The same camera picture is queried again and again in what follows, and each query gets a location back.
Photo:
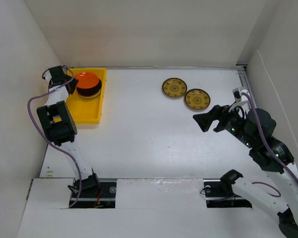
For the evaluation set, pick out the cream floral plate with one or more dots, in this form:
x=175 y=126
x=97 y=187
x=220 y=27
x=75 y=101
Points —
x=88 y=98

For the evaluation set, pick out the black plate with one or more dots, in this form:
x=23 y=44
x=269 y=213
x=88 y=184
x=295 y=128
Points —
x=89 y=92

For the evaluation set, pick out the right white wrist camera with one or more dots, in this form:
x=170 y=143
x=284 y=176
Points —
x=240 y=95

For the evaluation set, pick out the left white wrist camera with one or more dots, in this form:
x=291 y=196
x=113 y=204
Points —
x=46 y=75

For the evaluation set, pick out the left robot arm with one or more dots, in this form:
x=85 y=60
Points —
x=60 y=129

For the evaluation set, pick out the yellow patterned plate right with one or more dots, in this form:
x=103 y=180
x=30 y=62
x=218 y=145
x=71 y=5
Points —
x=197 y=99

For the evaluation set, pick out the aluminium rail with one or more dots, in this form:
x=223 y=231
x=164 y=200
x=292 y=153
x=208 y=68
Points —
x=241 y=69

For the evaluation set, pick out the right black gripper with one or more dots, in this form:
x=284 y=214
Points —
x=204 y=119

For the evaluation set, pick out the yellow plastic bin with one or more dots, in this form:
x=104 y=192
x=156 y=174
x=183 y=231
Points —
x=87 y=111

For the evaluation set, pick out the yellow patterned plate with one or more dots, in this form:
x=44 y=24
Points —
x=197 y=99
x=174 y=88

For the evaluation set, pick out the orange plate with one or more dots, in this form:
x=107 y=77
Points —
x=87 y=80

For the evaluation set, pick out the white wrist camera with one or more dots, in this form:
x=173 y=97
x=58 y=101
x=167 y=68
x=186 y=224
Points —
x=46 y=75
x=240 y=95

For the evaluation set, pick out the yellow patterned plate left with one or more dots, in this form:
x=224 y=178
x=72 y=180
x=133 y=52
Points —
x=174 y=88

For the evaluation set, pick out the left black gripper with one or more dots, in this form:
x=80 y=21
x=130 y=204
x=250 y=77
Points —
x=73 y=83

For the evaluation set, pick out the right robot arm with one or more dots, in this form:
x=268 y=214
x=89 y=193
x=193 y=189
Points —
x=271 y=155

